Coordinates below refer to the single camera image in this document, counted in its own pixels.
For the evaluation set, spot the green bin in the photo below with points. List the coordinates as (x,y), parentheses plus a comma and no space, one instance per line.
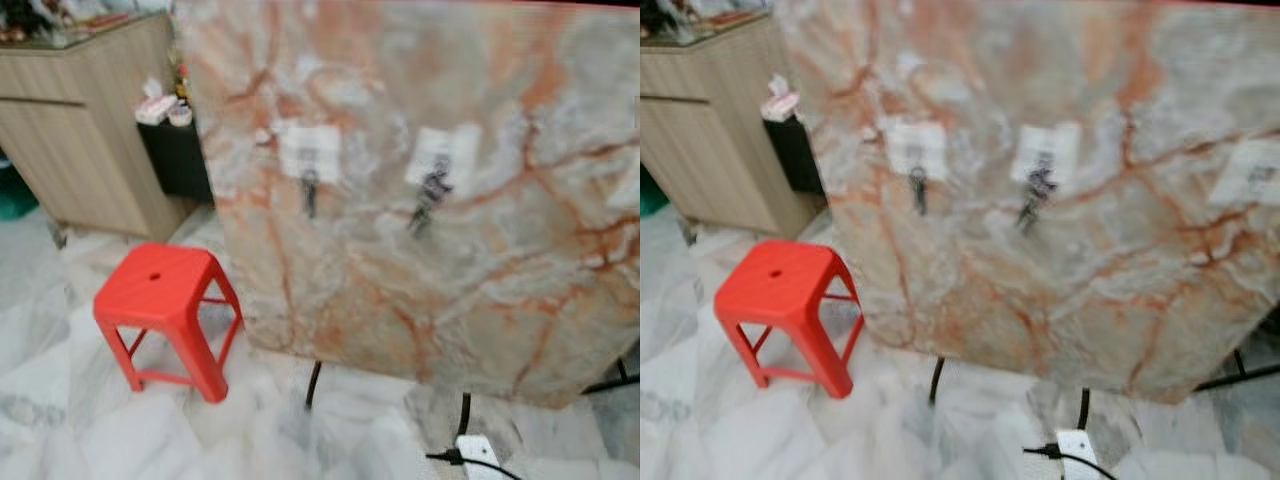
(650,195)
(15,200)

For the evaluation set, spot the white tape patch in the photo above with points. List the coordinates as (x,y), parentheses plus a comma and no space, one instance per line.
(1235,165)
(1060,140)
(300,140)
(460,145)
(628,185)
(905,140)

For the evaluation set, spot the light wooden cabinet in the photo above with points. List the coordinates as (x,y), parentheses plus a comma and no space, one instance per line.
(70,150)
(710,150)

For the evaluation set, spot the black metal foot bar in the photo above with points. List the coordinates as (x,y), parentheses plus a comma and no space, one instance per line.
(610,384)
(1240,378)

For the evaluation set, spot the red plastic stool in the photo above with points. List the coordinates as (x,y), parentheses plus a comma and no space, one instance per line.
(160,290)
(785,285)

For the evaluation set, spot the pink white tissue pack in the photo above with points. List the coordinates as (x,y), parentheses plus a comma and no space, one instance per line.
(155,108)
(780,103)

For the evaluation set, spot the dark key bunch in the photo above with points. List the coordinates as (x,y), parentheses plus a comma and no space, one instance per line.
(1040,185)
(435,188)

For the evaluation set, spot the assorted ornaments pile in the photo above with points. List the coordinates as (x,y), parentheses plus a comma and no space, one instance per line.
(670,15)
(30,18)

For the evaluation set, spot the black metal board leg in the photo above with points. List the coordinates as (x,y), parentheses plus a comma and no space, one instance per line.
(465,412)
(936,380)
(313,385)
(1083,408)

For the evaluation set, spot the marble pattern board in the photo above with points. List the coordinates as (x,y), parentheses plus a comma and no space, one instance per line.
(400,300)
(1050,300)

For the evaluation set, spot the small white cup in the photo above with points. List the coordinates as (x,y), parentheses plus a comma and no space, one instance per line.
(180,115)

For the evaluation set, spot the dried flower sprig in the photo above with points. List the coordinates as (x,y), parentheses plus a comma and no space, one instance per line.
(181,80)

